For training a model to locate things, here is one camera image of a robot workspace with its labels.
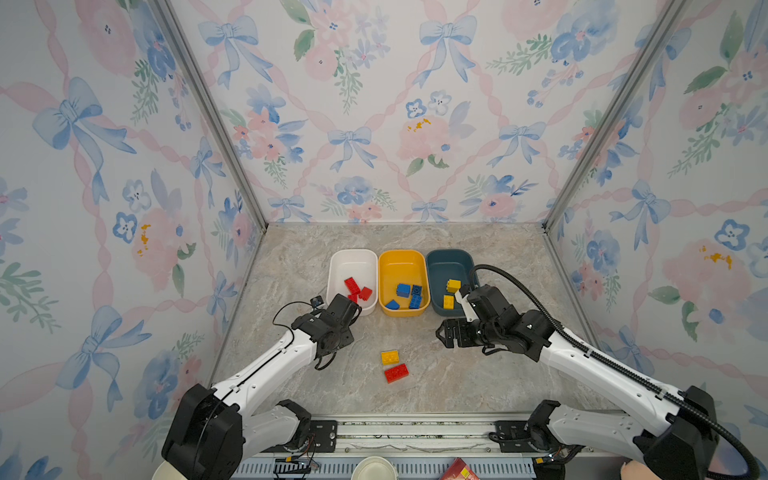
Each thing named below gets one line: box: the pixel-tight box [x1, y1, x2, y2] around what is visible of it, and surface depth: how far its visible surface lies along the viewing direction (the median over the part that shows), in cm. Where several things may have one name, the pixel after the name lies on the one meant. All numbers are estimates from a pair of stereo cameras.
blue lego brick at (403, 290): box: [396, 283, 411, 298], surface depth 102 cm
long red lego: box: [384, 363, 410, 384], surface depth 85 cm
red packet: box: [440, 457, 480, 480], surface depth 68 cm
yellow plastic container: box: [378, 250, 431, 317], surface depth 105 cm
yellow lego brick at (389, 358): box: [381, 350, 400, 366], surface depth 88 cm
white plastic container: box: [326, 248, 378, 317], surface depth 105 cm
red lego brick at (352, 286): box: [344, 276, 361, 295], surface depth 102 cm
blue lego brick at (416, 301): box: [410, 294, 422, 309], surface depth 99 cm
